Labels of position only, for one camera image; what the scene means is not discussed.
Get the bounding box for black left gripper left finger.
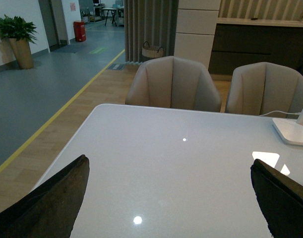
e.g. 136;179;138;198
0;155;90;238

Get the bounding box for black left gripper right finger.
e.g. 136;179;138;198
250;159;303;238

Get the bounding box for white desk lamp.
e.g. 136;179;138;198
273;109;303;146

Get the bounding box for beige chair right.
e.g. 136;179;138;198
225;62;303;119

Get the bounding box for beige chair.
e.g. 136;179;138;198
225;62;303;119
125;56;222;112

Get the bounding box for dark floor mat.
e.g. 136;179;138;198
107;63;126;70

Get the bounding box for tan tall planter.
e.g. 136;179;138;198
9;38;34;69

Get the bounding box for beige chair left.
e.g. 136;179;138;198
125;56;222;112

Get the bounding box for dark counter cabinet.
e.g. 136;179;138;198
209;23;303;75

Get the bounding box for red bin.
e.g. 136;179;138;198
73;21;86;42

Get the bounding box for green potted plant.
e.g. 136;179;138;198
0;15;37;44

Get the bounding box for white drawer cabinet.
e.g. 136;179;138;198
174;0;221;67

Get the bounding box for distant black leg table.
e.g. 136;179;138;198
102;7;119;27

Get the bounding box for gray curtain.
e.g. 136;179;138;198
124;0;179;62

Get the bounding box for white lamp cable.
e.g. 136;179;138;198
259;110;301;117

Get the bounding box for woven basket black handles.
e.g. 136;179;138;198
142;41;165;59

